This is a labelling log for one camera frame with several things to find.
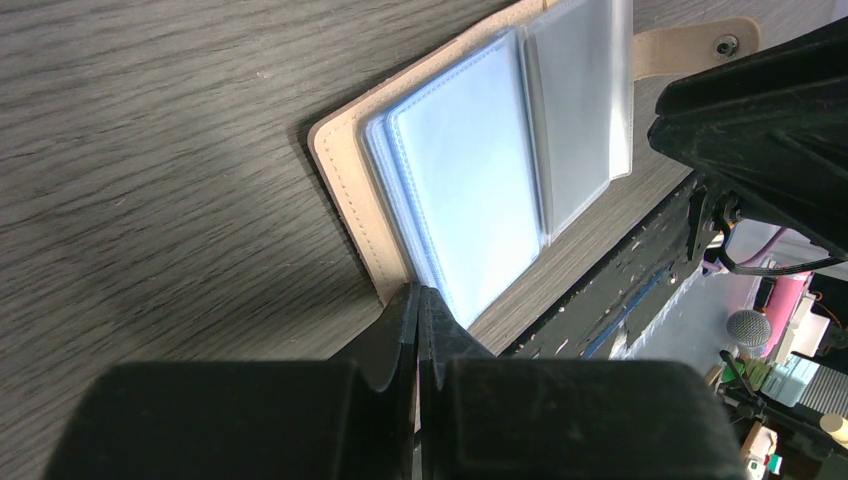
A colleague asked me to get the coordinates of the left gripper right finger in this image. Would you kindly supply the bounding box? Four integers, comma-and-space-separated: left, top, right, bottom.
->
418, 287, 745, 479

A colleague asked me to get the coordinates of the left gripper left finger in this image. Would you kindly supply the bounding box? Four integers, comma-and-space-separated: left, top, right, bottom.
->
44, 284, 421, 479

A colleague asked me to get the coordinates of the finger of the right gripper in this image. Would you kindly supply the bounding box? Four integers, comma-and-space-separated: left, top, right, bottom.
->
648, 19, 847, 260

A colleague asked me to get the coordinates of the beige card holder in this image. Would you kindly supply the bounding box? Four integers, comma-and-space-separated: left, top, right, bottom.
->
308, 1, 761, 326

